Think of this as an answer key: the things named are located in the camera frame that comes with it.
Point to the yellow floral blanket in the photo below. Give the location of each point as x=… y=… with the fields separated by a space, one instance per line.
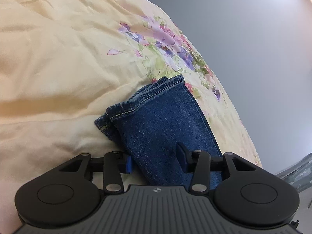
x=61 y=65

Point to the grey-green printed curtain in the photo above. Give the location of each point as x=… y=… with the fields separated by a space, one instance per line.
x=300 y=171

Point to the blue denim pants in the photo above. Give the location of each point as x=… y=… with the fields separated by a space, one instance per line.
x=158 y=121

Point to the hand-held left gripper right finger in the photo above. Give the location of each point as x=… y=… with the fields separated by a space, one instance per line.
x=181 y=158

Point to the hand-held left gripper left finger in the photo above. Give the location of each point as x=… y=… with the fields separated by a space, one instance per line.
x=128 y=163

